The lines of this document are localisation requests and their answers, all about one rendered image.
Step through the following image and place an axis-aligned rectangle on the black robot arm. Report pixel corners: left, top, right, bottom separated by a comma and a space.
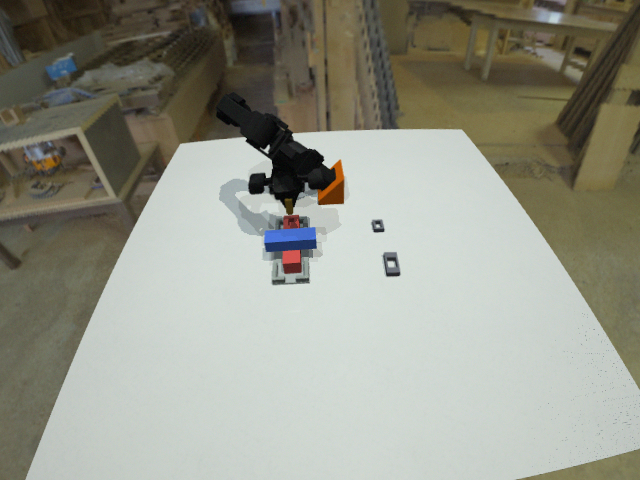
215, 92, 336, 200

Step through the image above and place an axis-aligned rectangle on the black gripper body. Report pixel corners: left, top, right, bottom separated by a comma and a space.
248, 161, 324, 195

